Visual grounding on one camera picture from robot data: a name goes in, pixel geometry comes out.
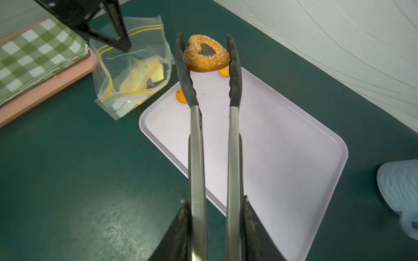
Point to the round orange spotted cookie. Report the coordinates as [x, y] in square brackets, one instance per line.
[180, 96]

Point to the metal tongs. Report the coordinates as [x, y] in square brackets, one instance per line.
[215, 164]

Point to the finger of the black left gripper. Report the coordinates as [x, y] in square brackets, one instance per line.
[114, 34]

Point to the light blue ceramic mug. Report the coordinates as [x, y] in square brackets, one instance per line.
[398, 185]

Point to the resealable bag with duck print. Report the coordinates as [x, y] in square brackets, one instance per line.
[124, 80]

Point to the pink tray with checked cloth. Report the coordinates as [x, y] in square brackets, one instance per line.
[39, 63]

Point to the lilac plastic tray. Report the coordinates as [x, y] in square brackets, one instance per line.
[291, 166]

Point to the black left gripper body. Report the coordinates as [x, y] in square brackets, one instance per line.
[75, 14]

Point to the brown heart cookie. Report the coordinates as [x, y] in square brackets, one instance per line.
[203, 54]

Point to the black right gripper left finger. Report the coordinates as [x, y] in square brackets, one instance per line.
[174, 244]

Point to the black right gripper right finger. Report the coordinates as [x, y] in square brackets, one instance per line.
[258, 244]

